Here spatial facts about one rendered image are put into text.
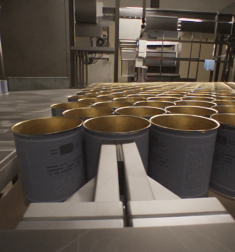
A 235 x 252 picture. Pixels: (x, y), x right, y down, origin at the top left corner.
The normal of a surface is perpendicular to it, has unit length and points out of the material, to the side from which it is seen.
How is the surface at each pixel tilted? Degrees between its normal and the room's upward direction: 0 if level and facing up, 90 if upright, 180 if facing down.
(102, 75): 90
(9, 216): 2
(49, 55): 90
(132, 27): 99
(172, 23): 90
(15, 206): 2
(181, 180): 90
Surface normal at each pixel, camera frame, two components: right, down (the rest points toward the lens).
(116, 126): -0.01, 0.27
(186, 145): -0.24, 0.26
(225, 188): -0.72, 0.19
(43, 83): 0.74, 0.20
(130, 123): -0.51, 0.24
